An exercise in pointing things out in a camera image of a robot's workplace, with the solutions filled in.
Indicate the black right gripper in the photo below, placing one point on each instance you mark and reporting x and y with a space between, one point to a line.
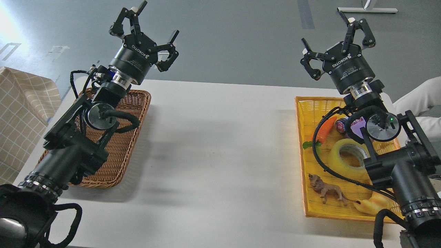
348 67

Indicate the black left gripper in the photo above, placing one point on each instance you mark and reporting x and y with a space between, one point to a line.
135 58

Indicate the yellow tape roll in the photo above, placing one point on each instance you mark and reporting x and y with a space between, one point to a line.
347 158

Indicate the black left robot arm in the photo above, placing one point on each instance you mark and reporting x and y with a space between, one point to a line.
30 215

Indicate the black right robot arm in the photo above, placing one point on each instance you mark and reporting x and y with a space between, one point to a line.
401 158

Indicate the white metal stand base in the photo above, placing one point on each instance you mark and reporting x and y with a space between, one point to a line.
368 7

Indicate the small purple labelled can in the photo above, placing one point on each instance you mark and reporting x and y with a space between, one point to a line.
340 125

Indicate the purple block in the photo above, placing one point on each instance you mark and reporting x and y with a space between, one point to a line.
356 126

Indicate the orange toy carrot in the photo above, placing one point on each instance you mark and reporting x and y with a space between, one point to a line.
322 134

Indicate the brown wicker basket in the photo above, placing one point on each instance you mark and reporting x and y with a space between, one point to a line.
117 144

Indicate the white clothed person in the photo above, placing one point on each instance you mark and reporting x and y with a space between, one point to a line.
420 100

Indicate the beige checkered cloth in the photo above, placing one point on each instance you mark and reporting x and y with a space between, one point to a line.
27 101

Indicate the yellow plastic basket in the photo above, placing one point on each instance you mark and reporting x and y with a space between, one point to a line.
309 112

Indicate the brown toy lion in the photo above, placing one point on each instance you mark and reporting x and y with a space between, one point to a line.
324 189

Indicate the yellow toy croissant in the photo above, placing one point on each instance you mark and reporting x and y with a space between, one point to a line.
374 204

